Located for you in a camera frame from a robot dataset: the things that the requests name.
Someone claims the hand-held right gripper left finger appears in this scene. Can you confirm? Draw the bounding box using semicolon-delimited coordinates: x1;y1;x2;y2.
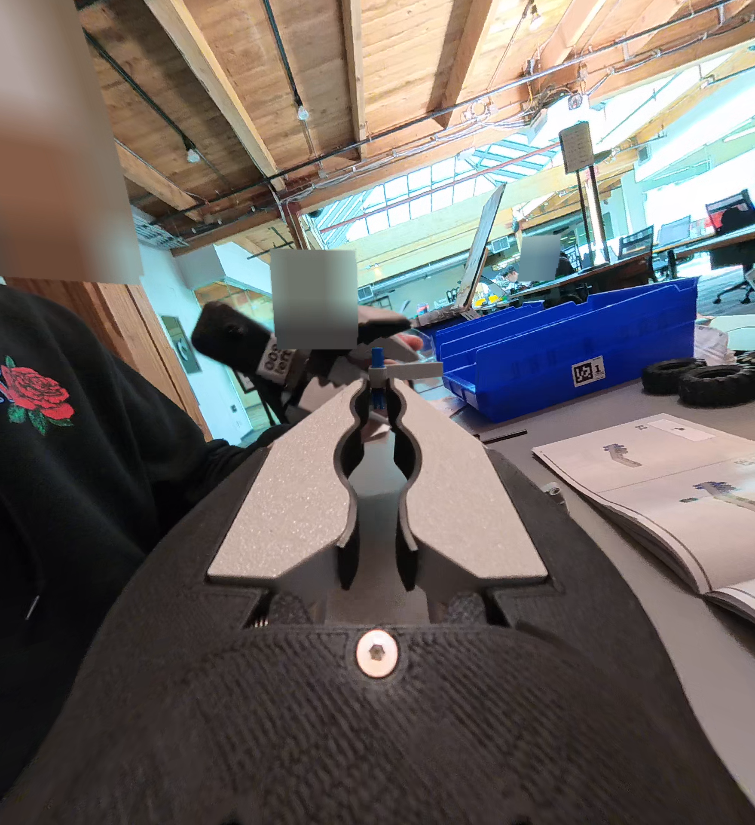
206;378;368;592

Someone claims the blue bin with square tag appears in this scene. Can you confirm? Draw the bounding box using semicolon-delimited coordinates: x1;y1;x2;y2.
445;277;700;424

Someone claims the tilted grey display board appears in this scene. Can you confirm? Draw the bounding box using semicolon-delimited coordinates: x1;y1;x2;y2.
453;182;508;318

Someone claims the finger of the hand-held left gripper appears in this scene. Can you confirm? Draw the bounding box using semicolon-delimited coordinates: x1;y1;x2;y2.
357;306;420;365
296;373;368;416

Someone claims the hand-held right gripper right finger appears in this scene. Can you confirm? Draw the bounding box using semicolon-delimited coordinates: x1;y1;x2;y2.
390;379;550;592

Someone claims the paper sign on black pole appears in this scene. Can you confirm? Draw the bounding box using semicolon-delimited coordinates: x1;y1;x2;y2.
558;121;611;266

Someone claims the blue toy axle pin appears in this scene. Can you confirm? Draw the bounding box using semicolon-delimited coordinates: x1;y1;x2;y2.
368;346;389;415

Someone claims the crumpled white wrapper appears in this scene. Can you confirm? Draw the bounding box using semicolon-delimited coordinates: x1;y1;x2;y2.
693;325;730;366

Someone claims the grey angled toy beam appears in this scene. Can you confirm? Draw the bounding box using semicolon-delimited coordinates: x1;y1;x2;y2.
370;362;445;384

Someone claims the black hoodie with rose print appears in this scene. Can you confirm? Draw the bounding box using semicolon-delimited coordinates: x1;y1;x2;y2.
0;274;275;825

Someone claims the long office table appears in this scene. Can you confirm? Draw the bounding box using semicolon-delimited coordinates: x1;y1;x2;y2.
651;216;755;315

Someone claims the framed wall picture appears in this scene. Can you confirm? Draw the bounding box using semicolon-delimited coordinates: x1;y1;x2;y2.
161;316;202;376

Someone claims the open instruction booklet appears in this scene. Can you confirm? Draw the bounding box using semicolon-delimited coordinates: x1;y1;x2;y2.
531;412;755;648

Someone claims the black office chair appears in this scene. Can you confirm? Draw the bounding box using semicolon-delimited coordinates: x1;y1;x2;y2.
617;224;657;279
705;189;755;305

